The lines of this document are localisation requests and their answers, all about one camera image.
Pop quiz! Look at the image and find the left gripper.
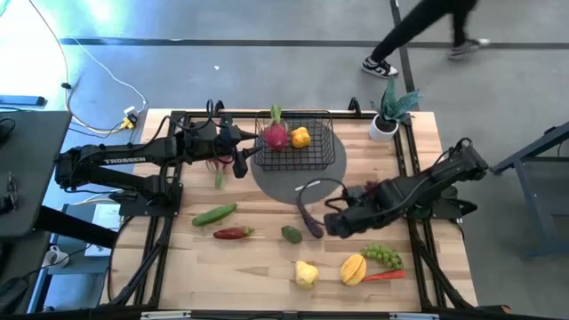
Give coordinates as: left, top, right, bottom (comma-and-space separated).
212, 114, 263, 162

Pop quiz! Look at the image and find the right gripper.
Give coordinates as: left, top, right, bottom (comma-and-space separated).
323, 195, 380, 240

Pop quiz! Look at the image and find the large pink dragon fruit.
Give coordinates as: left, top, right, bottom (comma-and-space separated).
261, 104, 290, 152

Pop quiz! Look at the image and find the dark purple eggplant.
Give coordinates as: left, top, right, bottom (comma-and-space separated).
296, 202, 326, 240

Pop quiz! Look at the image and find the yellow starfruit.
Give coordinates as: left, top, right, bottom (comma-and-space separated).
340, 254, 368, 286

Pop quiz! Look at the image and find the green grape bunch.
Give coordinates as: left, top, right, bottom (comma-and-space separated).
360, 244, 405, 271

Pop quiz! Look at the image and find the yellow bell pepper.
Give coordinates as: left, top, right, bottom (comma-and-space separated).
291, 126, 312, 149

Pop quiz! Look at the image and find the yellow pear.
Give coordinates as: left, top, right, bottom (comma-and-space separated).
294, 260, 319, 291

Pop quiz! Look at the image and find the green cucumber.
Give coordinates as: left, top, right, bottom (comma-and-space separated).
191, 202, 238, 228

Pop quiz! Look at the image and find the grey round mat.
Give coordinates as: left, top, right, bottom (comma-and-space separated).
249, 117, 348, 205

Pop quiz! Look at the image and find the dark green avocado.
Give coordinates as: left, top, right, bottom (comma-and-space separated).
281, 225, 303, 244

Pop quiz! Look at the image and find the orange carrot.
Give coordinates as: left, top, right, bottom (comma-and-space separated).
362, 269, 407, 284

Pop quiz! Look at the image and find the snake plant in white pot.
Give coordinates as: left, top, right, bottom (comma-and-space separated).
368, 74, 423, 144

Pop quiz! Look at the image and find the red chili pepper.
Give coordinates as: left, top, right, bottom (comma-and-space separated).
212, 226, 255, 241

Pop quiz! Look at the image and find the white box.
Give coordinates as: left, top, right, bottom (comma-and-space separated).
84, 202, 122, 258

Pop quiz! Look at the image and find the blue-grey metal cart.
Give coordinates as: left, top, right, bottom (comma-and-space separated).
489, 120, 569, 261

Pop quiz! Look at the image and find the person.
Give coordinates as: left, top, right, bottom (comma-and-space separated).
360, 0, 491, 80

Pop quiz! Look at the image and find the black side table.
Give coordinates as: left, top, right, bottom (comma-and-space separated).
0, 110, 120, 250

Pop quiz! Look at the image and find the white mug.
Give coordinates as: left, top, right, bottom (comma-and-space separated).
42, 244, 71, 270

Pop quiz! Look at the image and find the blue flat bar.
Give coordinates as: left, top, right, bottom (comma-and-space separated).
0, 94, 47, 108

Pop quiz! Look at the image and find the black clamp object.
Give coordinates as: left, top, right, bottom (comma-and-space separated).
0, 172, 19, 214

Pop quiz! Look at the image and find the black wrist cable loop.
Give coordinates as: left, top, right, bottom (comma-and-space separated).
295, 177, 351, 212
204, 98, 223, 130

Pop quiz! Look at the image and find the black wire basket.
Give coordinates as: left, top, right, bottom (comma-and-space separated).
252, 109, 337, 172

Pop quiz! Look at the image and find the black aluminium rig frame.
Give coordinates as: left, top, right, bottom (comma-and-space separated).
104, 97, 512, 315

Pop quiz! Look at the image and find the silver table edge bracket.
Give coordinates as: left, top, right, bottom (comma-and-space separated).
140, 310, 192, 320
389, 312, 440, 320

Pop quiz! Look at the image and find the white cable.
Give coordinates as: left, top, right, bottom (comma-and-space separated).
70, 37, 148, 112

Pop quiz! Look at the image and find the yellow cable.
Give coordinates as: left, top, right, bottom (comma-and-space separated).
27, 0, 134, 134

